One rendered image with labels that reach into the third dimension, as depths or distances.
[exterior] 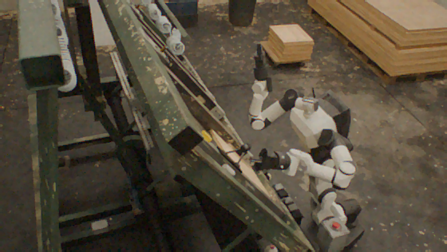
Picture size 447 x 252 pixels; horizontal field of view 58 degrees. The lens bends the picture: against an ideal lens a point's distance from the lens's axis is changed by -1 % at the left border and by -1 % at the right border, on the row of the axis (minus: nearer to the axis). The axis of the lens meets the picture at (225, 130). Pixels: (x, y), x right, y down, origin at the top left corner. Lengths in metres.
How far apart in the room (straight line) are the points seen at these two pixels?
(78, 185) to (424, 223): 3.04
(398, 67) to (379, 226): 2.51
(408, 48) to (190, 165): 4.48
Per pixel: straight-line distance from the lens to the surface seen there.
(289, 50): 5.44
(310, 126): 2.35
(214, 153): 1.81
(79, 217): 3.37
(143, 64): 1.69
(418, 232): 3.91
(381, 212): 3.91
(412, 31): 5.49
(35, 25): 1.27
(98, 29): 5.91
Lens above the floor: 2.70
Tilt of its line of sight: 38 degrees down
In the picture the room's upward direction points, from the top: 5 degrees clockwise
